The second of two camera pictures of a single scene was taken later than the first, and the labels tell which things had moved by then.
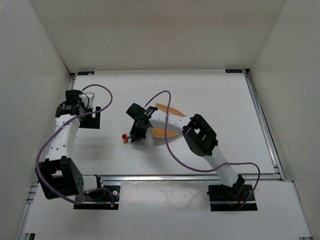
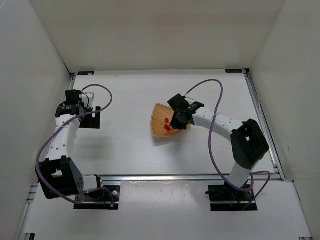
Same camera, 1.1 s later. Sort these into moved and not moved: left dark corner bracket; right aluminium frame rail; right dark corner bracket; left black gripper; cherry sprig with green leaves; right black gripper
Moved: cherry sprig with green leaves; right black gripper
Not moved: left dark corner bracket; right aluminium frame rail; left black gripper; right dark corner bracket
